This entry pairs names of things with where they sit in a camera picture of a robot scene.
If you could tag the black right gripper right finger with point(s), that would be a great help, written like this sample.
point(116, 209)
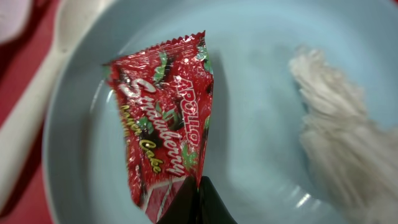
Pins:
point(212, 209)

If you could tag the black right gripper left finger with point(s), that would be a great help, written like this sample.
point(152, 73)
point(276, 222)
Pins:
point(183, 209)

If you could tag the red strawberry cake wrapper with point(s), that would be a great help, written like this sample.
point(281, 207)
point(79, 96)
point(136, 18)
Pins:
point(164, 95)

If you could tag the white tissue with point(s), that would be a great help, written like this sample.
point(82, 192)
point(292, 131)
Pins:
point(351, 157)

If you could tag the pink plastic fork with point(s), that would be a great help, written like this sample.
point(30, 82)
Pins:
point(14, 18)

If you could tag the large light blue plate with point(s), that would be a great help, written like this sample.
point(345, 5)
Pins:
point(253, 156)

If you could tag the cream plastic spoon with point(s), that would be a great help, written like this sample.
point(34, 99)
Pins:
point(73, 20)

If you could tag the red plastic tray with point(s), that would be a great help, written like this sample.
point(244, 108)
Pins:
point(29, 66)

